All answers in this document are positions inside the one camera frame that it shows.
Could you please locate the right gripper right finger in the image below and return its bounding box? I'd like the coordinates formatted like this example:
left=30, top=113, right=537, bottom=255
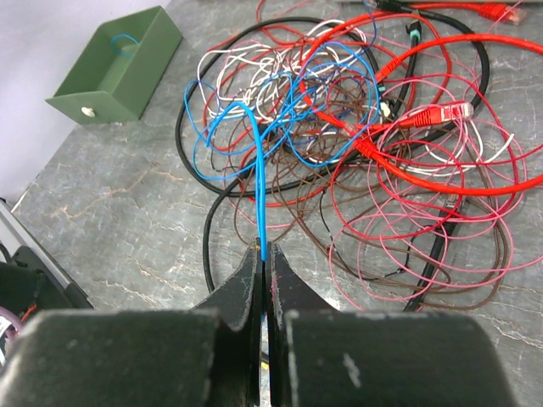
left=265, top=243, right=516, bottom=406

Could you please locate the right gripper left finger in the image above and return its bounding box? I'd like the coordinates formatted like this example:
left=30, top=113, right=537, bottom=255
left=1, top=243, right=263, bottom=406

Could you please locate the thin blue wire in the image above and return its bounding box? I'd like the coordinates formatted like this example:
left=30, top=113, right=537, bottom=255
left=182, top=42, right=381, bottom=260

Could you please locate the green plastic tray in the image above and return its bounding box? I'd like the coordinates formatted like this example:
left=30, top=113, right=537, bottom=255
left=46, top=6, right=182, bottom=125

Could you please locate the thick black cable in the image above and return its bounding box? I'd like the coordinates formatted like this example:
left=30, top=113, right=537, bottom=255
left=174, top=16, right=491, bottom=293

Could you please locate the thin red wire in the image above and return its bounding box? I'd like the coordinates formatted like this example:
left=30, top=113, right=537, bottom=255
left=203, top=0, right=543, bottom=243

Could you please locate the thin white wire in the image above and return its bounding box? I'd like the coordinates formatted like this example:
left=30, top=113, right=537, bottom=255
left=197, top=19, right=517, bottom=177

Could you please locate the red ethernet cable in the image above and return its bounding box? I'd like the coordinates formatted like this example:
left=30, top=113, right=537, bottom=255
left=299, top=0, right=543, bottom=198

